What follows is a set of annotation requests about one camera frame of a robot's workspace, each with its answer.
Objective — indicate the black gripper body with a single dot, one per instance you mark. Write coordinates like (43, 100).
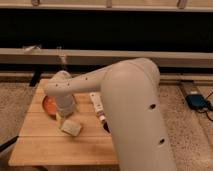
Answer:
(105, 126)

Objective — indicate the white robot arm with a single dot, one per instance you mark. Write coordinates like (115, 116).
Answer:
(129, 94)

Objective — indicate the orange ceramic bowl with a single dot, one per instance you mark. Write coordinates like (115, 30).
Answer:
(49, 106)

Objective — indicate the beige sponge block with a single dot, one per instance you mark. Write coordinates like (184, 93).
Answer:
(71, 127)

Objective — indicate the wooden table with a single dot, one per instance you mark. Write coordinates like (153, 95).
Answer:
(41, 143)

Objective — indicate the blue device on floor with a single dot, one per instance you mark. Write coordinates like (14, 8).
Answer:
(196, 101)

